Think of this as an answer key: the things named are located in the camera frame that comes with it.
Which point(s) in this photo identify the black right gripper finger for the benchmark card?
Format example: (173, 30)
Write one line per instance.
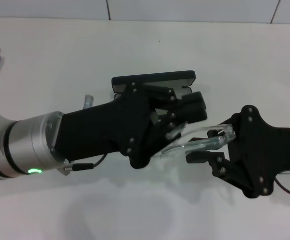
(192, 102)

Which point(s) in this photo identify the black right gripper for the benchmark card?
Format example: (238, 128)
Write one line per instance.
(259, 155)

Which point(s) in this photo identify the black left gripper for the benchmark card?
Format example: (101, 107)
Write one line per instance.
(97, 132)

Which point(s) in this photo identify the clear white glasses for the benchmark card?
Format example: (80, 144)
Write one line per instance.
(204, 145)

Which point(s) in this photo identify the black glasses case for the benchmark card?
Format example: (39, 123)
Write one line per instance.
(159, 76)

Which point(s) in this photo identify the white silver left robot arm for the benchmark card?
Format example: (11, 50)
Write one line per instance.
(30, 140)

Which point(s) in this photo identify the silver cylindrical wrist fitting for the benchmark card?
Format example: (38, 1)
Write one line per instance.
(88, 102)

